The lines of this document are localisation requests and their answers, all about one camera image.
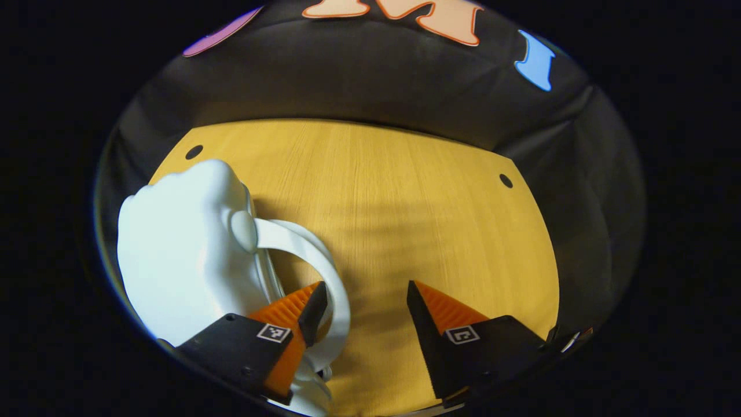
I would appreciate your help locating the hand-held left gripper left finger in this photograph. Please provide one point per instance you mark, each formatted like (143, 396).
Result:
(310, 315)

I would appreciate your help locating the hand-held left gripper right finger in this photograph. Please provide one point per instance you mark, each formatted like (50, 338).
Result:
(422, 330)

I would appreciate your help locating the white hard-shell suitcase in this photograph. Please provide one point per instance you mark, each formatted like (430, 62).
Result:
(179, 255)

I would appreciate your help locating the black backdrop cloth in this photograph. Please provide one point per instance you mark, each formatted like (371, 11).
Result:
(376, 81)

